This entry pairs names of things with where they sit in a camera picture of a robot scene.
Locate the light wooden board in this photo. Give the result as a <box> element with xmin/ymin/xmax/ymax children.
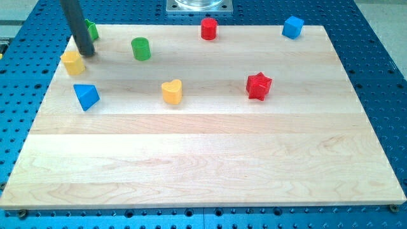
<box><xmin>1</xmin><ymin>25</ymin><xmax>406</xmax><ymax>209</ymax></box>

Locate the green cylinder block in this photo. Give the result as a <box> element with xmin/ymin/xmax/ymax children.
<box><xmin>131</xmin><ymin>37</ymin><xmax>151</xmax><ymax>61</ymax></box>

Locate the yellow heart block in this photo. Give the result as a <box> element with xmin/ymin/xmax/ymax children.
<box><xmin>161</xmin><ymin>79</ymin><xmax>183</xmax><ymax>105</ymax></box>

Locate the yellow hexagon block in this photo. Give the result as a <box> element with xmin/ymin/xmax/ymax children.
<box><xmin>60</xmin><ymin>51</ymin><xmax>85</xmax><ymax>76</ymax></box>

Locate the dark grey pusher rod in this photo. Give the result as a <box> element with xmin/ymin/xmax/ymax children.
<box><xmin>60</xmin><ymin>0</ymin><xmax>95</xmax><ymax>57</ymax></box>

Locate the red star block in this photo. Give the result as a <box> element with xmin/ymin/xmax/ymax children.
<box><xmin>246</xmin><ymin>73</ymin><xmax>273</xmax><ymax>101</ymax></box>

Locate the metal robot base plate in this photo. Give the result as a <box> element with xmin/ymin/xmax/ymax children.
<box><xmin>165</xmin><ymin>0</ymin><xmax>233</xmax><ymax>15</ymax></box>

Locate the red cylinder block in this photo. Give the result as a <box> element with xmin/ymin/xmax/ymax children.
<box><xmin>200</xmin><ymin>18</ymin><xmax>217</xmax><ymax>40</ymax></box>

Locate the blue cube block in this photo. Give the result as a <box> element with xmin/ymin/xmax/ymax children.
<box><xmin>282</xmin><ymin>16</ymin><xmax>304</xmax><ymax>39</ymax></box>

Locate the green star block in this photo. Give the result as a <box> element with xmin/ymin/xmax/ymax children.
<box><xmin>85</xmin><ymin>19</ymin><xmax>99</xmax><ymax>41</ymax></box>

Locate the blue triangular prism block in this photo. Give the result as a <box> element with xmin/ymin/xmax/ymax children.
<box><xmin>73</xmin><ymin>84</ymin><xmax>100</xmax><ymax>111</ymax></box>

